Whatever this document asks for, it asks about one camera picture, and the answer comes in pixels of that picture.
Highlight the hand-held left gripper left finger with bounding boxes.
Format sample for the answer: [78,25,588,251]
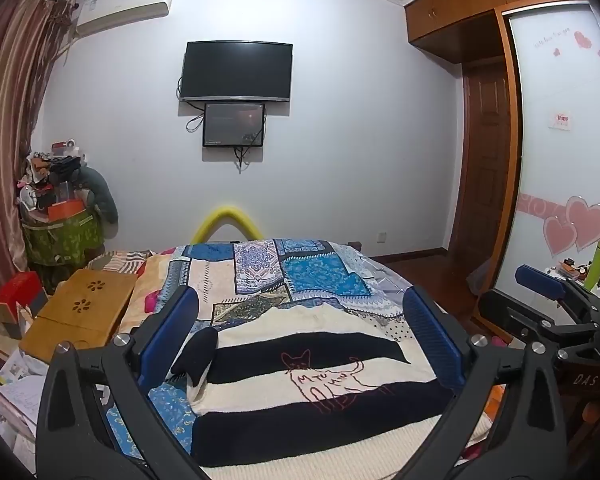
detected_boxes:
[36,285,216,480]

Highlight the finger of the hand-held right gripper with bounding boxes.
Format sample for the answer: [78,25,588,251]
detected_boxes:
[479,290,600,357]
[514,265,600,325]

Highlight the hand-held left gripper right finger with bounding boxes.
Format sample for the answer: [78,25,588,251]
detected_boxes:
[395,286,568,480]

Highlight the cream navy striped sweater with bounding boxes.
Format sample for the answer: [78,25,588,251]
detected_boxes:
[170,304,487,468]

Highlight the small items on nightstand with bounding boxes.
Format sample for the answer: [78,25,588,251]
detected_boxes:
[545,257,588,282]

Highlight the clear plastic bag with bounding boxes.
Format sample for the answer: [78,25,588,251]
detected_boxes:
[467,260,496,296]

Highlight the peach printed quilt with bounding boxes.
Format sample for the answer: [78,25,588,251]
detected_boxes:
[130,255,172,322]

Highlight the green bottle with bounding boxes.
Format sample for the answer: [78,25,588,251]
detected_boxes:
[582,239,600,293]

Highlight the pink heart stickers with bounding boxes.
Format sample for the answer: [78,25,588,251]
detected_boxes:
[542,195,600,256]

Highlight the grey checked bed sheet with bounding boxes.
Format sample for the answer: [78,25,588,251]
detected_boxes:
[350,247,416,311]

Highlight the striped pillow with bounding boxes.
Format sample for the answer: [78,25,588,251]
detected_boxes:
[87,249,153,274]

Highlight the orange yellow fleece blanket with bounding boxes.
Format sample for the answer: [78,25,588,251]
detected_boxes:
[480,385,507,426]

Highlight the wooden lap desk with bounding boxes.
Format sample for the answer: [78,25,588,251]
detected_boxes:
[19,269,138,363]

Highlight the yellow foam tube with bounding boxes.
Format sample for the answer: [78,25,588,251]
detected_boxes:
[190,203,261,244]

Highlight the blue patchwork blanket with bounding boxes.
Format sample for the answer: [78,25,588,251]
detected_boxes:
[105,237,431,466]

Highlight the brown wooden room door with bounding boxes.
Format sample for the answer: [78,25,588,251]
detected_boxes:
[460,57,513,261]

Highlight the green fabric bag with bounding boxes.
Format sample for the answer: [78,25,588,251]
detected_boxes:
[22,207,106,266]

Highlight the grey plush toy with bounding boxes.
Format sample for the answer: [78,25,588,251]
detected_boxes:
[72,165,120,241]

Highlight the red box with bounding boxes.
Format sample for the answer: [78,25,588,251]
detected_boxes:
[0,271,48,323]

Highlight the orange box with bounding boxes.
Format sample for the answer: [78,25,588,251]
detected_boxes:
[46,199,87,222]

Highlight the stack of papers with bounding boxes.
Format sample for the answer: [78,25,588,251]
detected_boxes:
[0,345,51,461]

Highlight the pile of household clutter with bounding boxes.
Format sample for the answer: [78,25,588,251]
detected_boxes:
[15,137,88,221]

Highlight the brown striped curtain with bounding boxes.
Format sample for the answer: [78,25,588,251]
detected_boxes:
[0,0,78,356]

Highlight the wooden overhead cabinet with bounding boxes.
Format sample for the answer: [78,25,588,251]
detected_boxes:
[402,0,588,63]

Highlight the white air conditioner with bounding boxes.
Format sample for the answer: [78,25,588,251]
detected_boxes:
[75,0,175,37]

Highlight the black hanging monitor cable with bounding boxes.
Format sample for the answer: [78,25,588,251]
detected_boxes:
[232,130,266,174]

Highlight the black looped monitor cable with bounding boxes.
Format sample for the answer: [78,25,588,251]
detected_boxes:
[186,101,206,134]

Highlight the small black wall monitor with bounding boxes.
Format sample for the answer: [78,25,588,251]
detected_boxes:
[202,102,267,149]

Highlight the black wall television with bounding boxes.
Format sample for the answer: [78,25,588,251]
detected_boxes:
[178,40,294,103]

